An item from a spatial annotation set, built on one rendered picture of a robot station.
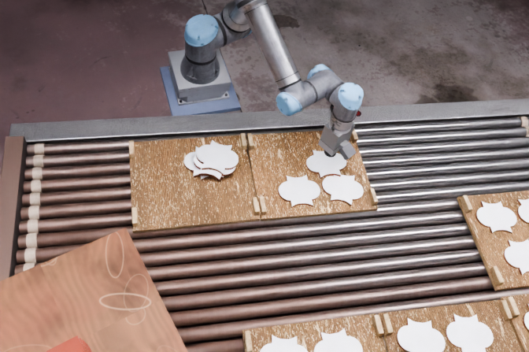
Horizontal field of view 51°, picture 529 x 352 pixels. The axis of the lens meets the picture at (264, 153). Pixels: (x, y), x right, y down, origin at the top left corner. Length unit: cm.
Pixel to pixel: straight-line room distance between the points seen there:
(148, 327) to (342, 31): 283
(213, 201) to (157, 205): 18
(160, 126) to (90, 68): 156
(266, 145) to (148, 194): 46
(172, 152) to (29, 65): 183
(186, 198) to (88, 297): 47
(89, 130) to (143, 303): 74
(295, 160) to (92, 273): 80
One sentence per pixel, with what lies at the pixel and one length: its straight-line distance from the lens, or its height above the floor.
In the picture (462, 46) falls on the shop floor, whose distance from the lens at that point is 420.
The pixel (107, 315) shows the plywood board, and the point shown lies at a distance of 159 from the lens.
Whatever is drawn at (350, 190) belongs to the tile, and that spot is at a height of 95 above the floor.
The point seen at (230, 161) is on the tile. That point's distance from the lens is 187.
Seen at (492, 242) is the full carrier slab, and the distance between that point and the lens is 204.
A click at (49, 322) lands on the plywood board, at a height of 104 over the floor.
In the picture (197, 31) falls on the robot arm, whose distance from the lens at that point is 199.
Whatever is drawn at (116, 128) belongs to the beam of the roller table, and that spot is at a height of 91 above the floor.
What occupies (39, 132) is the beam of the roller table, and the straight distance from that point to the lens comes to 209.
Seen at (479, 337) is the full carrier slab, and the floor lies 95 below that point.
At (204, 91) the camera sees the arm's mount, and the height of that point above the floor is 93.
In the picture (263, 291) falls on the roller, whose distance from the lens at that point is 174.
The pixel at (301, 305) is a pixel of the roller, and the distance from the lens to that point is 174.
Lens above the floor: 252
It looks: 53 degrees down
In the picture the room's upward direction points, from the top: 12 degrees clockwise
